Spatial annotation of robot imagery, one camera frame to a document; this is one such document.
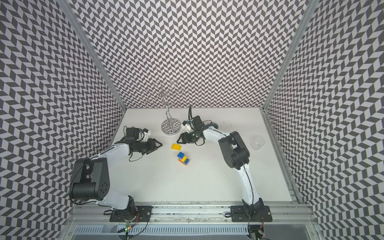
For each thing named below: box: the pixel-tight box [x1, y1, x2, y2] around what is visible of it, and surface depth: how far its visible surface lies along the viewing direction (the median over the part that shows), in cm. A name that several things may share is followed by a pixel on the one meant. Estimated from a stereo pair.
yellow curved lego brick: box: [171, 143, 182, 151], surface depth 99 cm
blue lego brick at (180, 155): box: [177, 151, 185, 160], surface depth 88 cm
